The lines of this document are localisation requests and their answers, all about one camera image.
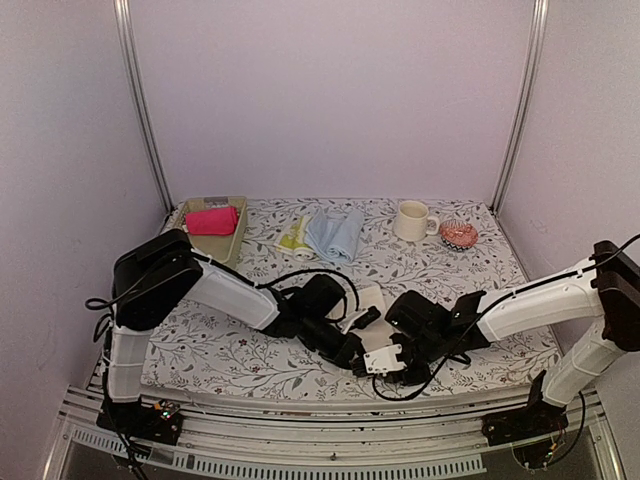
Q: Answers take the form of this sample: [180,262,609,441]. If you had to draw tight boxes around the cream towel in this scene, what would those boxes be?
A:
[352,284,394,351]

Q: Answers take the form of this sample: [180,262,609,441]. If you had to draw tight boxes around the pink towel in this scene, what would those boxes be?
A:
[185,206,238,236]

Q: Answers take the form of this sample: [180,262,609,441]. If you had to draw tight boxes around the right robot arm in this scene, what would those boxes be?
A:
[383,240,639,436]

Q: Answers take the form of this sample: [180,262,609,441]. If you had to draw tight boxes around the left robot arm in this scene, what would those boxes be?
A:
[103,229,364,434]

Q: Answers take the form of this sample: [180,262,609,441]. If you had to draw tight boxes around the blue rolled towel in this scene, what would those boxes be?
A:
[305,209,365,264]

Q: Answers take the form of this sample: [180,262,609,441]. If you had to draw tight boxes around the green white towel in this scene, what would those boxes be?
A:
[274,215,316,262]

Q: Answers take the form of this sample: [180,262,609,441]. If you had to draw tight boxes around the red patterned bowl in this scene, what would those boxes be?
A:
[439,220,479,251]

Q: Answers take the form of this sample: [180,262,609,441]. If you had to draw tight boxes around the cream ceramic mug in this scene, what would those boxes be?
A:
[392,200,441,242]

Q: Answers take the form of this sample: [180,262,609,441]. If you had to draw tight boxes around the green plastic basket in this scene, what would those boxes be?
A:
[164,196,248,268]

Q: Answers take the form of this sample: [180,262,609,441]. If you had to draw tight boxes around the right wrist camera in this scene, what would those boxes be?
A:
[351,344,407,377]

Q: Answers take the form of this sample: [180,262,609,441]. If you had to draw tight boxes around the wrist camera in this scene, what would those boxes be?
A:
[341,306,381,334]
[351,344,407,377]

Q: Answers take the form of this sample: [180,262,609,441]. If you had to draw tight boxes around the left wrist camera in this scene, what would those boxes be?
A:
[341,306,381,334]

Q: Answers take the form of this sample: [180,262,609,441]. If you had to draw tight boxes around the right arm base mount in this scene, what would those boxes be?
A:
[481,402,568,470]

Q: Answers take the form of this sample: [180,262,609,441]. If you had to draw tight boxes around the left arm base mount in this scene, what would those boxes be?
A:
[96,399,184,446]

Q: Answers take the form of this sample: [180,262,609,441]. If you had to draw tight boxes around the left black cable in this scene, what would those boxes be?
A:
[84,268,361,346]

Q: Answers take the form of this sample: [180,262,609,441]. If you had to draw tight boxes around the right aluminium post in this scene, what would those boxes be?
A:
[490,0,549,217]

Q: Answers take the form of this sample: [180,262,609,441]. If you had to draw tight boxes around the aluminium post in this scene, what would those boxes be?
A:
[113,0,174,213]
[490,0,549,217]

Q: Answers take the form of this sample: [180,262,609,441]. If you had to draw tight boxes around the left aluminium post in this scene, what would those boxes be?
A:
[113,0,174,213]

